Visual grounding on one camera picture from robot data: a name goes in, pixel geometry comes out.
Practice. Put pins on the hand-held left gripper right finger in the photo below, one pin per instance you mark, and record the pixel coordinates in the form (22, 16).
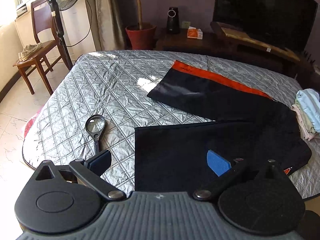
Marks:
(218, 163)

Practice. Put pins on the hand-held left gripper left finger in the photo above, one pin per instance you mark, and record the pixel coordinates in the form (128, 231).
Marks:
(102, 161)

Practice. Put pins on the black pants with orange stripe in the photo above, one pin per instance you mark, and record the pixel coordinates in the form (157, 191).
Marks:
(225, 105)

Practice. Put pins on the stack of folded pastel clothes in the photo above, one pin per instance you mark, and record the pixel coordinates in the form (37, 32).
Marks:
(310, 100)

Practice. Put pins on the black magnifying glass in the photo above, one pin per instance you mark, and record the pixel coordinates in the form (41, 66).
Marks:
(95, 125)

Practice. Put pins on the pink plastic bag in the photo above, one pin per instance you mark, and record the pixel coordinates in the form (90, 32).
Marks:
(28, 127)

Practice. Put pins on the silver quilted bed cover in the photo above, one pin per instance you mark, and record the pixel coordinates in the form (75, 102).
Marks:
(100, 80)

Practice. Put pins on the pink folded garment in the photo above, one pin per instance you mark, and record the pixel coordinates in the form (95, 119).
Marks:
(306, 136)

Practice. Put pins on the green folded garment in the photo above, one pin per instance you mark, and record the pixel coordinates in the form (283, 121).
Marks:
(303, 120)

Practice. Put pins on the dark wooden side table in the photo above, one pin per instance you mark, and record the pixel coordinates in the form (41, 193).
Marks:
(175, 43)

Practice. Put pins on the green plant in red pot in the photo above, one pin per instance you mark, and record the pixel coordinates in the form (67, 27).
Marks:
(141, 38)

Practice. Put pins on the white canvas shoe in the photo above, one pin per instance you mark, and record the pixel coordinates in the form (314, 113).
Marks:
(24, 55)
(33, 48)

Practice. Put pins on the wooden television stand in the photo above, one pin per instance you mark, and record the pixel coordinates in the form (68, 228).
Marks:
(240, 33)

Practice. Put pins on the orange tissue box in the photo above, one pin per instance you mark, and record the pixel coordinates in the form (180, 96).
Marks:
(194, 33)

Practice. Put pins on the beige curtain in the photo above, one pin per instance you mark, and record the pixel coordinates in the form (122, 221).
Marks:
(107, 17)

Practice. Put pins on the black standing fan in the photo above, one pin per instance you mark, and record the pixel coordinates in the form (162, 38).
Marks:
(57, 20)

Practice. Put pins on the black electric kettle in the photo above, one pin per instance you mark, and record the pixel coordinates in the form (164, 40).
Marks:
(173, 21)

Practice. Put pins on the brown wooden chair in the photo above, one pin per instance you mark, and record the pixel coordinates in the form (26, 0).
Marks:
(41, 17)

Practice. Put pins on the black flat screen television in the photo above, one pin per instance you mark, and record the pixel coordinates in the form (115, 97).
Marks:
(262, 10)

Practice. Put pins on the green wall outlet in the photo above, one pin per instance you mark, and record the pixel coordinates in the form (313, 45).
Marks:
(186, 24)

